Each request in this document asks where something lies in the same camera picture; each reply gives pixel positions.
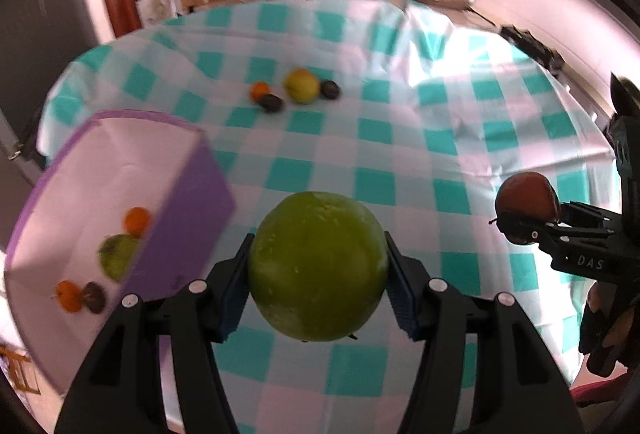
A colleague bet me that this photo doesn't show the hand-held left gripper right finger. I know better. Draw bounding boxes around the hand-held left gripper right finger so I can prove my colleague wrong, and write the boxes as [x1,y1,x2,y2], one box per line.
[383,232,587,434]

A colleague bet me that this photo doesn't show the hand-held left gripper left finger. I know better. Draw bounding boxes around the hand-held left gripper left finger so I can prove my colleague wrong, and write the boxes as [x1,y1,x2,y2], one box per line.
[54,233,256,434]

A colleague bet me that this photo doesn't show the green apple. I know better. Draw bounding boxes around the green apple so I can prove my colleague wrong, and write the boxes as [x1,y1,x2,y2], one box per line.
[98,234,143,281]

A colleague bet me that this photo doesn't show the person's right hand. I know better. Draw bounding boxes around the person's right hand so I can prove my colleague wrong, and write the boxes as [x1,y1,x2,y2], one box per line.
[579,281,640,378]

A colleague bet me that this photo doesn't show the brown round fruit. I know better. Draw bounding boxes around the brown round fruit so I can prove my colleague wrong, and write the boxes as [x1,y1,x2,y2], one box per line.
[495,172,561,224]

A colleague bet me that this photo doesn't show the yellow-green apple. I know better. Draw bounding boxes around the yellow-green apple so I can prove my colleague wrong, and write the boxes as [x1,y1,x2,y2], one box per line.
[284,68,321,104]

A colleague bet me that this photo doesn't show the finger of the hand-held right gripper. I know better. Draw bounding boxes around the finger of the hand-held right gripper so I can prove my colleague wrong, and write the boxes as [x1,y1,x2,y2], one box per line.
[556,200,623,230]
[489,209,568,248]

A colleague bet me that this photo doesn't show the large green round fruit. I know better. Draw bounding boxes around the large green round fruit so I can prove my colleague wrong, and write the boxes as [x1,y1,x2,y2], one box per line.
[248,190,390,343]

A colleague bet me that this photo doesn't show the wooden chair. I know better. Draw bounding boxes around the wooden chair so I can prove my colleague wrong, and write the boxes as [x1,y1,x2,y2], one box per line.
[0,343,42,396]

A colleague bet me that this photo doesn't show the teal white checked tablecloth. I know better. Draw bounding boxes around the teal white checked tablecloth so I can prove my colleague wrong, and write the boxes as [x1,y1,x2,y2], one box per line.
[36,0,622,434]

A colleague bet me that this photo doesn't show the purple cardboard box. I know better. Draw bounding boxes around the purple cardboard box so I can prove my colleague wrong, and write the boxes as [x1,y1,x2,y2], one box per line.
[5,109,237,396]

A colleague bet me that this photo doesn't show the dark red cloth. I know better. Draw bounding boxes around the dark red cloth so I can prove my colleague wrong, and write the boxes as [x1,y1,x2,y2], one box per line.
[570,374,632,410]

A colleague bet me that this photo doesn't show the grey refrigerator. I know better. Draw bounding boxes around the grey refrigerator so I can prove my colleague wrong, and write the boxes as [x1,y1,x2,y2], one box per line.
[0,0,113,160]

